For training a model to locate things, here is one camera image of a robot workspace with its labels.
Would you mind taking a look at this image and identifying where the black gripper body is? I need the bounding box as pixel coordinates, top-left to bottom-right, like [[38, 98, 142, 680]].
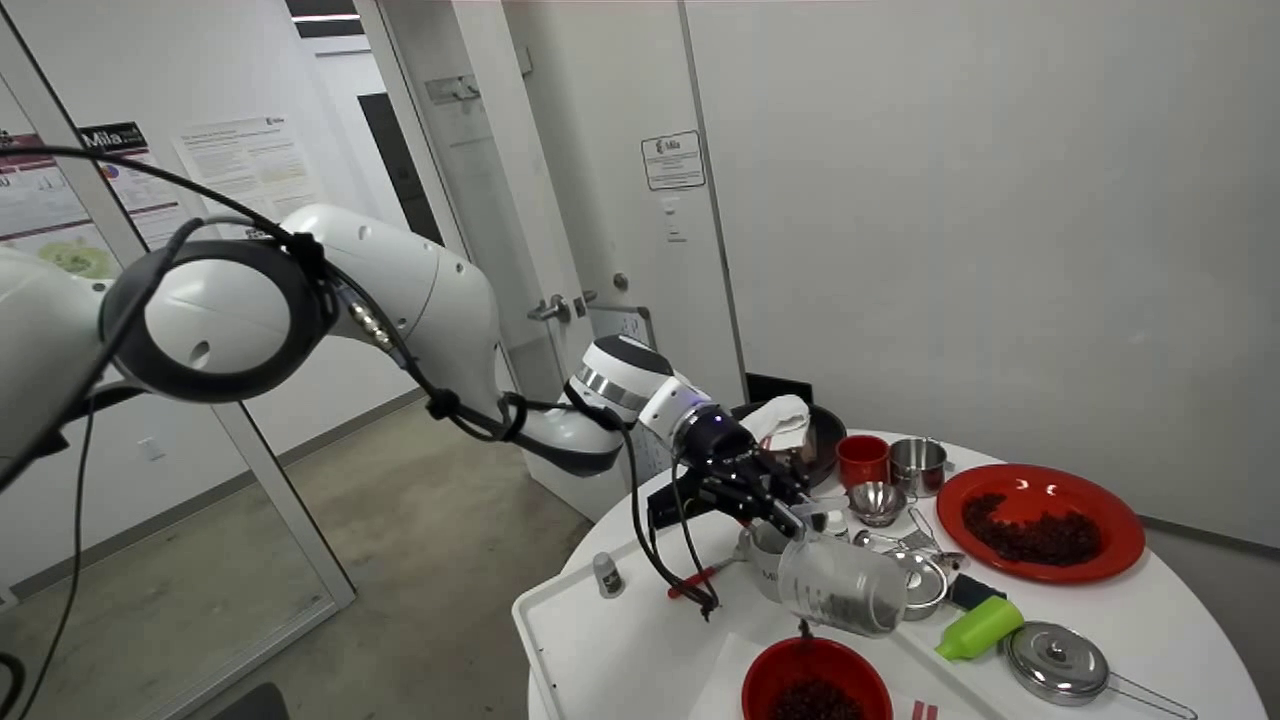
[[648, 429, 800, 527]]

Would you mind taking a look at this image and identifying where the clear plastic measuring jar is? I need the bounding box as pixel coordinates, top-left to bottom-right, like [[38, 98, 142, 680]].
[[742, 524, 907, 635]]

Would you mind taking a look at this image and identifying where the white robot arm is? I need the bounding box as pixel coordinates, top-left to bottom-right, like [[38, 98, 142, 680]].
[[0, 206, 803, 536]]

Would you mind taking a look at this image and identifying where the small steel bowl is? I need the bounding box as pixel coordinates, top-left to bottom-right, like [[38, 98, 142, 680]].
[[850, 480, 904, 527]]

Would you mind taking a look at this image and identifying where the orange bowl with beans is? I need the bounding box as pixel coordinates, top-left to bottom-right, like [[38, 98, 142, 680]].
[[742, 635, 894, 720]]

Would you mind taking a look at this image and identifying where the black frying pan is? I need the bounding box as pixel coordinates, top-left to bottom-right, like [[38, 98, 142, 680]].
[[756, 400, 845, 487]]

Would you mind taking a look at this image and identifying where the white folded cloth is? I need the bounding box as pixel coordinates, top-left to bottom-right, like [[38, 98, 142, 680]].
[[743, 398, 811, 454]]

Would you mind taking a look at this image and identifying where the red cup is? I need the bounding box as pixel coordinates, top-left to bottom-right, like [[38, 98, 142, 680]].
[[836, 436, 887, 487]]

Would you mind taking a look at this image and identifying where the small steel cup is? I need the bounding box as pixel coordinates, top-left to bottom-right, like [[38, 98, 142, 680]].
[[887, 442, 948, 498]]

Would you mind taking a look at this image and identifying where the small grey shaker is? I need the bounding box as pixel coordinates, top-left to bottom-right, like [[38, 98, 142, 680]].
[[591, 553, 623, 595]]

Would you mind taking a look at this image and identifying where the green bottle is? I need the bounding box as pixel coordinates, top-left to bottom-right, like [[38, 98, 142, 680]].
[[938, 577, 1026, 659]]

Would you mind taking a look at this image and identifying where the white red striped towel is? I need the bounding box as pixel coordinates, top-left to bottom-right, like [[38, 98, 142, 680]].
[[912, 699, 939, 720]]

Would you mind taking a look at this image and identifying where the large orange plate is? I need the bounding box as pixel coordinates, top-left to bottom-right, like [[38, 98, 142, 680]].
[[938, 465, 1144, 583]]

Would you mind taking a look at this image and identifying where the white door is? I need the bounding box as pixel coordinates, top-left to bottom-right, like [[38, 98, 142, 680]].
[[357, 0, 641, 524]]

